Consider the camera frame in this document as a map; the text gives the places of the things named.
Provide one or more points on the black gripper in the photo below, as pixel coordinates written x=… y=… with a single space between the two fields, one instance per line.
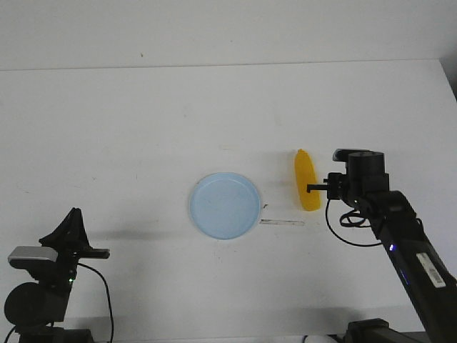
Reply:
x=69 y=240
x=365 y=173

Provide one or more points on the yellow corn cob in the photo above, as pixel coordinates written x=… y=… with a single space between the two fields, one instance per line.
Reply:
x=305 y=174

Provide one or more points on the light blue round plate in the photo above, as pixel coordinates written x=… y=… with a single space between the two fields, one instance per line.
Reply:
x=224 y=205

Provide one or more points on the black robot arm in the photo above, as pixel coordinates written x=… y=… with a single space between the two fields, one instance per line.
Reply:
x=428 y=284
x=33 y=308

